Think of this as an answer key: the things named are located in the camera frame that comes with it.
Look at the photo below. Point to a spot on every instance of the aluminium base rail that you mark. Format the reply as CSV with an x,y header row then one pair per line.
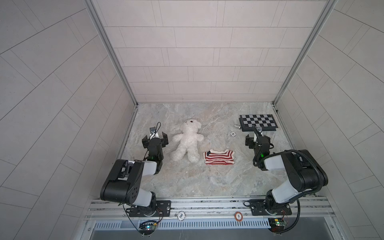
x,y
225,207

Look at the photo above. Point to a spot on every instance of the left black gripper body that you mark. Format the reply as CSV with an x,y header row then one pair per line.
x,y
154,141

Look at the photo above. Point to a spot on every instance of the right circuit board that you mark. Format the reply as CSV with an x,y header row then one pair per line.
x,y
276,225

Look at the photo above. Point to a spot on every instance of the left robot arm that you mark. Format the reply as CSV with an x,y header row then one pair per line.
x,y
123,184

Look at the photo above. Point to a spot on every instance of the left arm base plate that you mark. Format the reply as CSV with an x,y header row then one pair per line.
x,y
159,209

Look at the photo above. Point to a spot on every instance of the black white chessboard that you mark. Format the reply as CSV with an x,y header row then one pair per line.
x,y
266,122

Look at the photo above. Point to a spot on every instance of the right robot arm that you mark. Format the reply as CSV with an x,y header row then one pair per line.
x,y
305,176

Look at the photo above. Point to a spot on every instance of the left circuit board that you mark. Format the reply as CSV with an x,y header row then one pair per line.
x,y
148,227

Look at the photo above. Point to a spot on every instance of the white teddy bear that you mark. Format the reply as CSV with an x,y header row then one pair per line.
x,y
188,141

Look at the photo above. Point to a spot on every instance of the circuit board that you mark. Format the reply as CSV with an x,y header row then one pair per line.
x,y
148,227
276,225

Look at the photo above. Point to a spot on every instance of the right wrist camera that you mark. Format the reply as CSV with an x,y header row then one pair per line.
x,y
257,132

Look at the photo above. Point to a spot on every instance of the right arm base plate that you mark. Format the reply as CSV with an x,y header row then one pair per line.
x,y
267,208

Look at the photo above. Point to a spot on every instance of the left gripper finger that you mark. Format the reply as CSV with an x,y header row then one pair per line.
x,y
145,141
164,139

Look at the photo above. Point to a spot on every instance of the white poker chip on rail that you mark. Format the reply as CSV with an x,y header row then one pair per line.
x,y
181,215

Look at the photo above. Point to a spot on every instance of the red white striped sweater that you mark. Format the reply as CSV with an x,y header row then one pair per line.
x,y
213,157

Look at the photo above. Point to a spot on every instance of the red poker chip on rail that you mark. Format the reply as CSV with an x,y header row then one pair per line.
x,y
238,216

